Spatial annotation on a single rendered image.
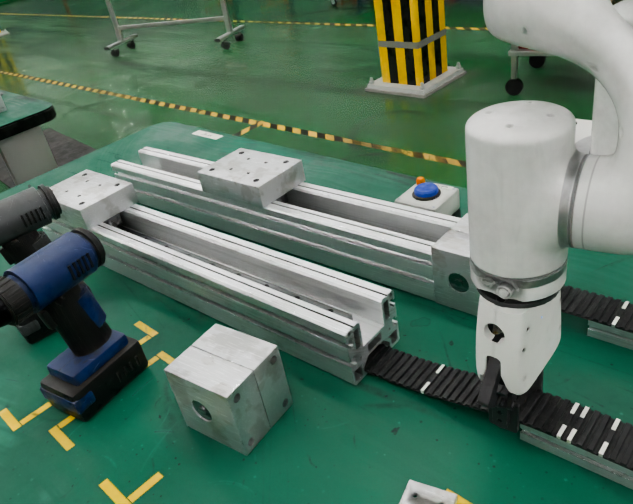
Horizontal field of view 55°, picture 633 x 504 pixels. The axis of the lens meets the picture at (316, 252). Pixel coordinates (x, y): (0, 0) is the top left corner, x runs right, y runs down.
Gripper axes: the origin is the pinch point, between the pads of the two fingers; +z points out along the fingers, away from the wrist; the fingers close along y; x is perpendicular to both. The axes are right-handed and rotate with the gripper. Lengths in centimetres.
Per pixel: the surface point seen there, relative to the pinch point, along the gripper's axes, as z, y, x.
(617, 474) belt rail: 2.7, -2.1, -11.1
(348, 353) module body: -1.6, -4.9, 18.7
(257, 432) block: 2.4, -17.5, 23.0
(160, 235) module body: -2, 3, 66
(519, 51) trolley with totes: 56, 289, 130
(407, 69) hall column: 68, 282, 202
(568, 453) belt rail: 2.7, -2.1, -6.5
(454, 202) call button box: -0.3, 34.1, 26.4
